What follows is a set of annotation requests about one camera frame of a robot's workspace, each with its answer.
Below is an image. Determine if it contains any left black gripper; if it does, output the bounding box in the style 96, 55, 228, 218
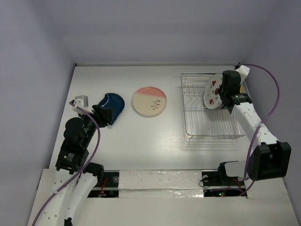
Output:
79, 104, 113, 145

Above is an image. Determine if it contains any dark blue plate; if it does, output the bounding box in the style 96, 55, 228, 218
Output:
98, 93, 125, 125

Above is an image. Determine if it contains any white patterned plate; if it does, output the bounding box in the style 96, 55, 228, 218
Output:
203, 73, 222, 110

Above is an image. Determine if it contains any pink and cream plate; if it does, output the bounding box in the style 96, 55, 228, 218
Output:
132, 87, 167, 117

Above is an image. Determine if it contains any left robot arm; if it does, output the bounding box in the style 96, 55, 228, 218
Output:
32, 99, 113, 226

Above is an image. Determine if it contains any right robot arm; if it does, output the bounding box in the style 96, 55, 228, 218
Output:
216, 70, 291, 185

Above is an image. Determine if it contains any silver foil strip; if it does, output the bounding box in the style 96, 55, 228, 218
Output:
118, 170, 204, 198

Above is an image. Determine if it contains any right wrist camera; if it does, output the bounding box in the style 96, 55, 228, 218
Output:
235, 64, 250, 84

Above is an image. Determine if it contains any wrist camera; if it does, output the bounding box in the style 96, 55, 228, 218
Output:
71, 95, 91, 115
235, 64, 250, 84

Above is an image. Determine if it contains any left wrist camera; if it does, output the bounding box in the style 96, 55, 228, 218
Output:
71, 95, 91, 115

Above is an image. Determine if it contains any wire dish rack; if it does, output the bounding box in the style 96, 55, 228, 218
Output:
181, 73, 245, 140

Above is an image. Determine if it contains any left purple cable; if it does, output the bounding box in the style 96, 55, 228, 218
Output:
32, 101, 101, 226

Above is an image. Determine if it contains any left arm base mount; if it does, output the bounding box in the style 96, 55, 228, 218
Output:
88, 171, 119, 198

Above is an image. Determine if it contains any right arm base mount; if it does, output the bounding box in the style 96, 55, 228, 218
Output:
199, 171, 246, 197

